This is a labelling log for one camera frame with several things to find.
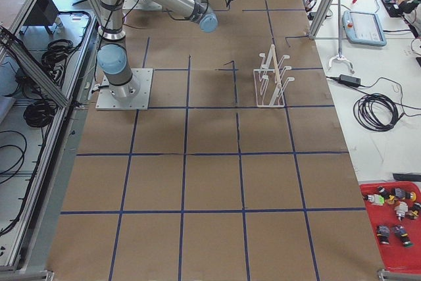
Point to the black power adapter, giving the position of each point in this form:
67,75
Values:
350,81

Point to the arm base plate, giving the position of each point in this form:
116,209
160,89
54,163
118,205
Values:
132,96

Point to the white wire cup rack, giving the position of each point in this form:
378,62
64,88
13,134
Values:
270,80

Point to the red parts tray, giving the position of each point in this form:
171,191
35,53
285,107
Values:
394,212

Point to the teach pendant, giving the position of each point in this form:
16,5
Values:
363,28

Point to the white claw tool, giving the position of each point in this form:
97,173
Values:
341,59

